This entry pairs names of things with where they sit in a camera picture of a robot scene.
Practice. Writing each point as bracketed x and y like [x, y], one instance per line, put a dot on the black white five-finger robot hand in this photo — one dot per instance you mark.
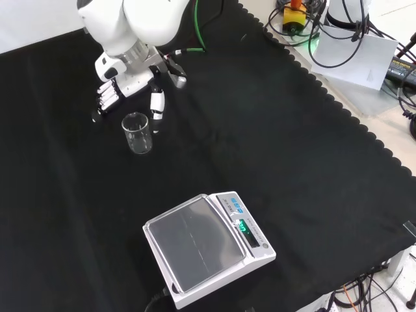
[133, 81]

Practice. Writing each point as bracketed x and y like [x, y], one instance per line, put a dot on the black bench cloth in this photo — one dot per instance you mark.
[292, 146]

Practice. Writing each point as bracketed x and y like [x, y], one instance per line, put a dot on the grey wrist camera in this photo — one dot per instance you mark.
[178, 78]

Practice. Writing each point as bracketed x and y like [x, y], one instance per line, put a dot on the white electronic balance steel pan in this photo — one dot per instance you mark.
[195, 247]

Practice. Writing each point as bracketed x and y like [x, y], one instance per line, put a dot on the small grey cloth clip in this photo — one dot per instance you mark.
[410, 227]

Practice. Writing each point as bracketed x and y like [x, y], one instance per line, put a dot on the yellow stop button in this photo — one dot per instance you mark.
[294, 18]

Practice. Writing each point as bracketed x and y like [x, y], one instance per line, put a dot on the clear glass beaker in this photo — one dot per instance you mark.
[138, 136]

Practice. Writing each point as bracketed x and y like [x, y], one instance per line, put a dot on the black power adapter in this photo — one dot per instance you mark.
[401, 70]

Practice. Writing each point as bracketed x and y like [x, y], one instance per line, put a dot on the white table leg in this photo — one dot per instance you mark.
[401, 261]

